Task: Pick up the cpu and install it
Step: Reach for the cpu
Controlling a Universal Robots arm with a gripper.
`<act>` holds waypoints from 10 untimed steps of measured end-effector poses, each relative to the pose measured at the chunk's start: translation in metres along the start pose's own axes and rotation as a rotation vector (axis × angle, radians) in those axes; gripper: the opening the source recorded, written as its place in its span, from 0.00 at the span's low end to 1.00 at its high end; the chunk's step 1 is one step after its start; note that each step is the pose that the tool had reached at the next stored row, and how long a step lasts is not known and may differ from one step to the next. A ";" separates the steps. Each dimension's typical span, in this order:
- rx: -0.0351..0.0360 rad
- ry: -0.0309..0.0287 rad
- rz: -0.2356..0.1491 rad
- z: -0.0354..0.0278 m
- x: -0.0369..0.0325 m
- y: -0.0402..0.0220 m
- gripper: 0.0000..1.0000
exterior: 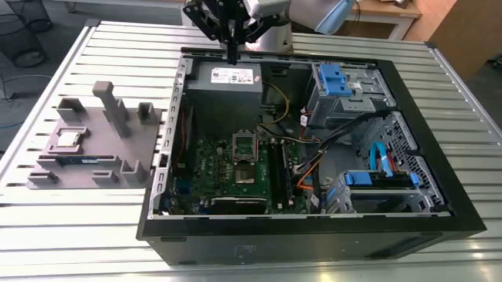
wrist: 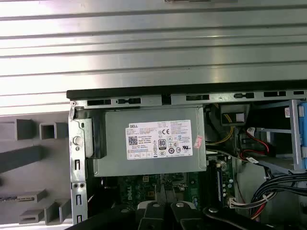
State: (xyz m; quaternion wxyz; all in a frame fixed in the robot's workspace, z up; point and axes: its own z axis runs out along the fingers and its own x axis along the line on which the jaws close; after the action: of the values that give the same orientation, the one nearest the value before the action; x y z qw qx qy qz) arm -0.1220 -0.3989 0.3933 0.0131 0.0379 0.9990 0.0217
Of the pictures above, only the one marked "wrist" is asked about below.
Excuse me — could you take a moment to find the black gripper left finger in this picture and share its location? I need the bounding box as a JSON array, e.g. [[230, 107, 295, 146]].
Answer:
[[63, 200, 166, 230]]

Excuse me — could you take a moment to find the black cable bundle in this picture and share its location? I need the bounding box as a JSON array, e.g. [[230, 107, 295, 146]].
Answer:
[[249, 171, 307, 221]]

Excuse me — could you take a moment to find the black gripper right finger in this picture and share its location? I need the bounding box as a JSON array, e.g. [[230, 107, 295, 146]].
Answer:
[[166, 200, 267, 230]]

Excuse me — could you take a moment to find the green motherboard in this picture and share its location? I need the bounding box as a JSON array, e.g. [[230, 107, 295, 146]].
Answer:
[[103, 153, 237, 214]]

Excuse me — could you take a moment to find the grey metal drive cage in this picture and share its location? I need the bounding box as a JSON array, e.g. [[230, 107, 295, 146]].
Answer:
[[249, 99, 307, 175]]

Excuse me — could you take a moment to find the red flat cable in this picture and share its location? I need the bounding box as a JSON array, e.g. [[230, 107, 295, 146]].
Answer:
[[260, 141, 273, 158]]

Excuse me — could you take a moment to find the black RAM slot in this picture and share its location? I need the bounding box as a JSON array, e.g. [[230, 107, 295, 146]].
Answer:
[[208, 160, 217, 209], [216, 164, 223, 208]]

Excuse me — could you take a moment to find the grey parts rack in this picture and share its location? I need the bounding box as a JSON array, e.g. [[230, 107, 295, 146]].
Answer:
[[0, 114, 74, 226]]

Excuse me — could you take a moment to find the grey power supply unit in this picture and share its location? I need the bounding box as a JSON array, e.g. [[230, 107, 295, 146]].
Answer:
[[92, 106, 207, 178]]

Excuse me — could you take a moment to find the blue plastic drive latch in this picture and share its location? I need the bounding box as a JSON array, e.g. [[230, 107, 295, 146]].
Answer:
[[296, 99, 307, 171]]

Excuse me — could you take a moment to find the black PC case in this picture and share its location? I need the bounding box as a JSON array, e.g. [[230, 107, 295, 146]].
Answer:
[[66, 82, 307, 230]]

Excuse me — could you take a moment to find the yellow wire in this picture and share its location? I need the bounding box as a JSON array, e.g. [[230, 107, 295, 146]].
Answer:
[[206, 115, 235, 146]]

